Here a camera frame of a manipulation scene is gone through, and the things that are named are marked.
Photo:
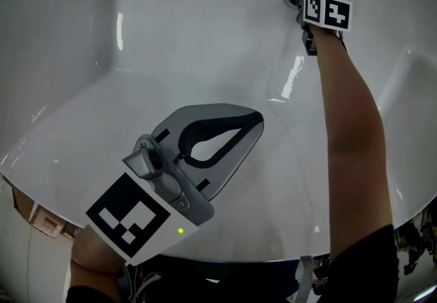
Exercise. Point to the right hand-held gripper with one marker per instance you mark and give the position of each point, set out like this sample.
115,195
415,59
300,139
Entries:
336,13

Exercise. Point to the person's left forearm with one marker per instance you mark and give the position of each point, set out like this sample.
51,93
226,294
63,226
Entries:
92,260

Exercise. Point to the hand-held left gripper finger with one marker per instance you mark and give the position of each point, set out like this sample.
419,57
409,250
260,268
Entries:
205,114
235,161

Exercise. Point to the person's right forearm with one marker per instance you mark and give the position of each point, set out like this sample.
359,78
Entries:
355,141

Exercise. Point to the white bathtub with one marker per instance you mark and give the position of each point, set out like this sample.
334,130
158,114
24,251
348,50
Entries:
170,39

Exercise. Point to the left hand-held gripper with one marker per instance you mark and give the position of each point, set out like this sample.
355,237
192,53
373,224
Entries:
136,216

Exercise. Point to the person's black shirt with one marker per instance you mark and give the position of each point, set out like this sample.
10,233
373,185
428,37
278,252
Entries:
362,267

